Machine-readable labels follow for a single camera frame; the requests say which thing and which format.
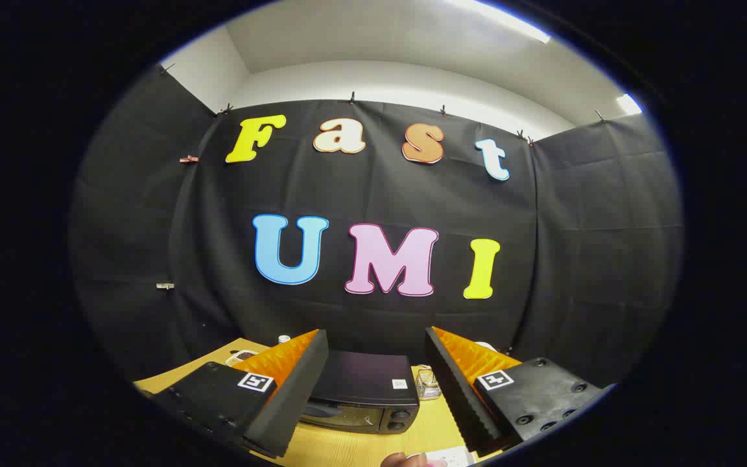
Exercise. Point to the long ceiling light strip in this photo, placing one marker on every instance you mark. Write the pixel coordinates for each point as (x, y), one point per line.
(509, 19)

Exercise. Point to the small white patterned dish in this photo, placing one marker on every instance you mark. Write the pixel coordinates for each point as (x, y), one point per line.
(242, 356)

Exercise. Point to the black toaster oven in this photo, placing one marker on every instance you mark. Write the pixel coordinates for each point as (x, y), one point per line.
(364, 379)

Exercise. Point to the short ceiling light panel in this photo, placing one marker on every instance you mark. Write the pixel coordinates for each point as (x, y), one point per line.
(628, 104)

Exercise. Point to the row of dark backdrop clips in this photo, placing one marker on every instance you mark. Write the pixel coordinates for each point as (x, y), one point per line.
(351, 98)

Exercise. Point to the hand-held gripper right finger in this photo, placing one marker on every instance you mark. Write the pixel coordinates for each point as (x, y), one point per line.
(458, 395)

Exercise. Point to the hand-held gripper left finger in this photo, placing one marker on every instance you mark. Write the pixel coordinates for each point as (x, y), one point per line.
(296, 402)

